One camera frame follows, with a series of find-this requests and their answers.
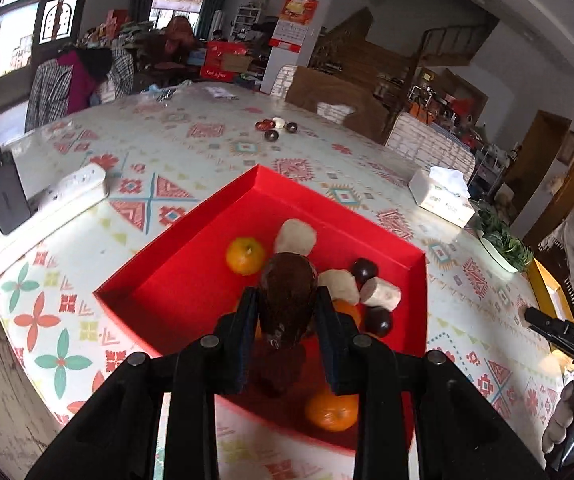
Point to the plaid shirt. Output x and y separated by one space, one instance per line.
47 95

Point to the white paper sheet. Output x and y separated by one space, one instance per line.
219 91

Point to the wooden staircase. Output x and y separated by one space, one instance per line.
442 45

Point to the wooden door with arched windows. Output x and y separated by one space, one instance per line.
42 15

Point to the dark plum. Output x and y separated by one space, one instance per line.
378 321
364 270

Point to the magenta jacket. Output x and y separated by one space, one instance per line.
84 77

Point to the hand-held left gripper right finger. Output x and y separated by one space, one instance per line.
329 340

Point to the white power strip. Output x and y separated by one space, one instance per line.
77 185

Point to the small dark round cap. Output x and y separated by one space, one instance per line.
271 135
292 126

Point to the dark red sweet potato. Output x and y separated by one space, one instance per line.
277 372
287 295

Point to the small red cap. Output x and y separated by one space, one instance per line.
266 124

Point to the pale yam piece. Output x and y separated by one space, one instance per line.
337 282
379 294
294 235

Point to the patterned tablecloth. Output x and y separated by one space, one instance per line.
192 150

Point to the red cardboard tray box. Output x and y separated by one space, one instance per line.
192 260

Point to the red wall calendar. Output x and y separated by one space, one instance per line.
294 17

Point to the orange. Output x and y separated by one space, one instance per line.
349 312
332 410
244 255

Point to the golden cardboard box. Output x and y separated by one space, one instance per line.
547 280

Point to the white oval plate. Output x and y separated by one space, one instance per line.
492 254

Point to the brown wooden door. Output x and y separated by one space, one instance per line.
542 155

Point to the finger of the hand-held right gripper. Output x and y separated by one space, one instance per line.
557 331

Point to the white tissue pack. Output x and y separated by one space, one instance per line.
442 197

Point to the brown wooden chair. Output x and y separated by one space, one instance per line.
327 95

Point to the plate of green vegetables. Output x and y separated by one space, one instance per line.
504 240

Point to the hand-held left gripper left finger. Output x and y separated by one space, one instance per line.
247 340

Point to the red gift carton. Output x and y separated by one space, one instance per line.
222 62

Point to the black power adapter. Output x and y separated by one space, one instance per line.
4 195

